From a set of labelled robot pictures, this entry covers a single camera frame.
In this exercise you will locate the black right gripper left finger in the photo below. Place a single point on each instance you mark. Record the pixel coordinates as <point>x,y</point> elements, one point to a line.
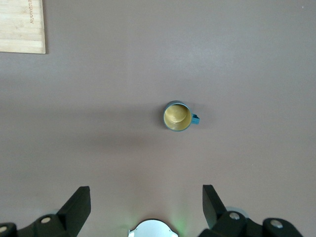
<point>74,209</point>

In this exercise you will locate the bamboo cutting board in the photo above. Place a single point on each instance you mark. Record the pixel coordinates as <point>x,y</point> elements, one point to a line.
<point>19,24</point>

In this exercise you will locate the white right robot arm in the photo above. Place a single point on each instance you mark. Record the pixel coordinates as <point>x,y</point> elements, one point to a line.
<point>153,229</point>

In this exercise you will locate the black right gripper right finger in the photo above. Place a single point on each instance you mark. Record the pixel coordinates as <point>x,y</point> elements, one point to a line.
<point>214,209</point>

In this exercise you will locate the teal cup with yellow inside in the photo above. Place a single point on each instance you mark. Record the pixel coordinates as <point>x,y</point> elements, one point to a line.
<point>177,116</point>

